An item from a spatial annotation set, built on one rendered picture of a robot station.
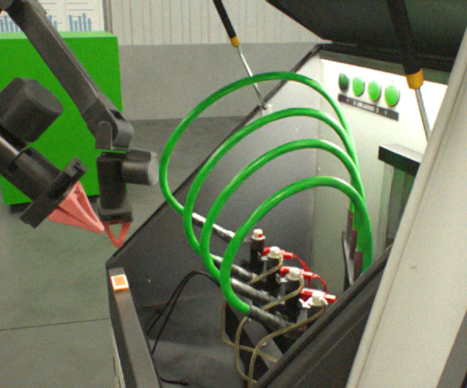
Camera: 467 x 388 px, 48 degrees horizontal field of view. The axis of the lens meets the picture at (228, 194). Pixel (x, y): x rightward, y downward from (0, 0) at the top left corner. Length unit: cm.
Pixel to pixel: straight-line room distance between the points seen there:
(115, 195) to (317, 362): 58
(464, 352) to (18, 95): 59
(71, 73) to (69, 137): 309
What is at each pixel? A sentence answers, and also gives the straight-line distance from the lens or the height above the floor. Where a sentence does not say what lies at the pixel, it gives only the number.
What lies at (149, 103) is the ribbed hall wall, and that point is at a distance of 745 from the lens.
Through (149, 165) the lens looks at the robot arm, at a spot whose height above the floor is 124.
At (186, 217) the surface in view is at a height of 122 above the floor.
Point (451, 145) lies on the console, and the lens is 62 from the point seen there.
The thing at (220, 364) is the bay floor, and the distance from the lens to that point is 117.
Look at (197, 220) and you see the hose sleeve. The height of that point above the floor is 118.
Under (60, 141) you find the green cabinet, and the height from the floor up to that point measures 54.
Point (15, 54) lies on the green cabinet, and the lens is 414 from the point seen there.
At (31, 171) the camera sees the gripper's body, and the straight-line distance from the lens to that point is 75.
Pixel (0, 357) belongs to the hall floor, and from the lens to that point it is 276.
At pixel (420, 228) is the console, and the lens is 64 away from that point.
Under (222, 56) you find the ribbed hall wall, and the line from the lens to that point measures 748.
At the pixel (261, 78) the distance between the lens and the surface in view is 91.
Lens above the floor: 155
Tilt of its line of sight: 20 degrees down
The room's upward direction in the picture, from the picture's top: straight up
